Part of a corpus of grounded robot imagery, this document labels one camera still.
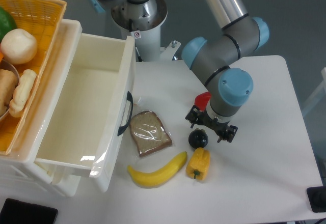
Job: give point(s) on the white plastic drawer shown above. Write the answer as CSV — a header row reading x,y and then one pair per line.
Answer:
x,y
93,111

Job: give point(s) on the green fruit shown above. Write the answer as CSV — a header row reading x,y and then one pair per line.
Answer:
x,y
7,23

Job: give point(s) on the dark purple mangosteen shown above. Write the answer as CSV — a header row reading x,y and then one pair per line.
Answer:
x,y
198,139

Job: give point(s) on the pale bone-shaped bread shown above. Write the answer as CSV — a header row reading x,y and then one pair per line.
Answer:
x,y
22,93

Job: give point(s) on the red bell pepper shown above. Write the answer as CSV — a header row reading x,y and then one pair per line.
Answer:
x,y
202,100

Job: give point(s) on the black tablet device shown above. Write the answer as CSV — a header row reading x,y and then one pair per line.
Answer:
x,y
15,211

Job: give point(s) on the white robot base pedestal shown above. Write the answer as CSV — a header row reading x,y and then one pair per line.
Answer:
x,y
143,22

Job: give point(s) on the bagged brown bread slice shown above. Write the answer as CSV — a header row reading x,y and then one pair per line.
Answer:
x,y
148,133

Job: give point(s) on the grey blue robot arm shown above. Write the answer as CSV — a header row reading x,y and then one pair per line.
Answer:
x,y
210,62

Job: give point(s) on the beige bread roll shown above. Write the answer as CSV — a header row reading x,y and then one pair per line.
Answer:
x,y
8,84

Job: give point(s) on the white round bun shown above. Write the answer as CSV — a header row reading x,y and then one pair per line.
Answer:
x,y
19,47

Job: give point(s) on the white drawer cabinet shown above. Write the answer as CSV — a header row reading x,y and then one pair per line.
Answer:
x,y
24,168

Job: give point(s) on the orange woven basket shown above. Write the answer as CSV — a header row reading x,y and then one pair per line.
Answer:
x,y
41,18

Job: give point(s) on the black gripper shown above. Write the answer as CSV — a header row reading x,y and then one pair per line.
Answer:
x,y
226,133

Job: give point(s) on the yellow banana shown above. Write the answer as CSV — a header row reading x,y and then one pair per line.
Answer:
x,y
160,176

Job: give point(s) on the yellow bell pepper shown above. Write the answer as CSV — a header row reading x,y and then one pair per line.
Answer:
x,y
198,165

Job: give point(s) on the black device at edge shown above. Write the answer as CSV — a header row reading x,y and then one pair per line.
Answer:
x,y
316,196

